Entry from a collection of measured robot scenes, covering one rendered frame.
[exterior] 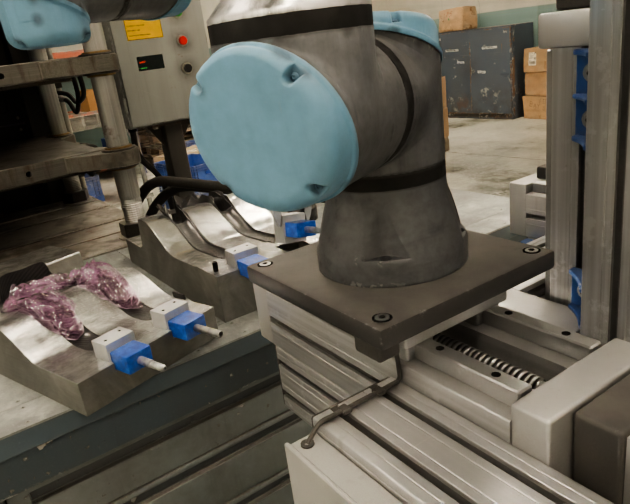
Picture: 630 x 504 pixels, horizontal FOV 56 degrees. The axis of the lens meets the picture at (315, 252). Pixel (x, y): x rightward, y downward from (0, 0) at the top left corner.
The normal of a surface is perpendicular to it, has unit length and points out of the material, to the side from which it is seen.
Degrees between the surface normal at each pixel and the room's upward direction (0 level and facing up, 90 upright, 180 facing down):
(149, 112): 90
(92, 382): 90
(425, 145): 90
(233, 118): 98
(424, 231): 72
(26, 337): 28
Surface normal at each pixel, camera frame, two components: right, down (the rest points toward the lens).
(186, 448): 0.58, 0.21
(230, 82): -0.47, 0.47
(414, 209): 0.21, 0.00
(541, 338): -0.82, 0.29
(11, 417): -0.12, -0.94
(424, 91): 0.85, 0.01
